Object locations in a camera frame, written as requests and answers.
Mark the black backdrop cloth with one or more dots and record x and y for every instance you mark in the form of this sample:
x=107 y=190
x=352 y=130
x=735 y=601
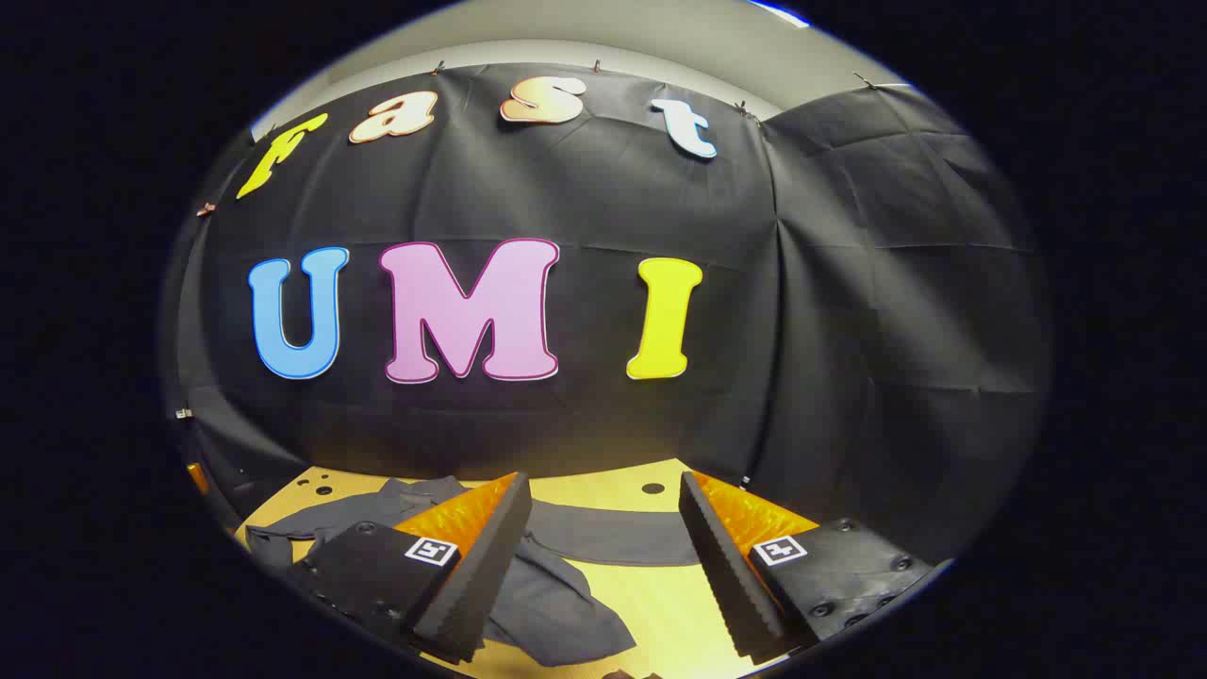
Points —
x=585 y=198

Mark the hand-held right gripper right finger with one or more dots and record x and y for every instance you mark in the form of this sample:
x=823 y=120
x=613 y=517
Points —
x=721 y=556

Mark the grey button shirt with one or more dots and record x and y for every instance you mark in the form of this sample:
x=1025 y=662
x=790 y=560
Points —
x=556 y=604

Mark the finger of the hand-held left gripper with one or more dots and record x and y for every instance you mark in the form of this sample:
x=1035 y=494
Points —
x=197 y=477

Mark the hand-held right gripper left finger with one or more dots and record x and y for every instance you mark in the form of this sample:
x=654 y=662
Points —
x=490 y=556

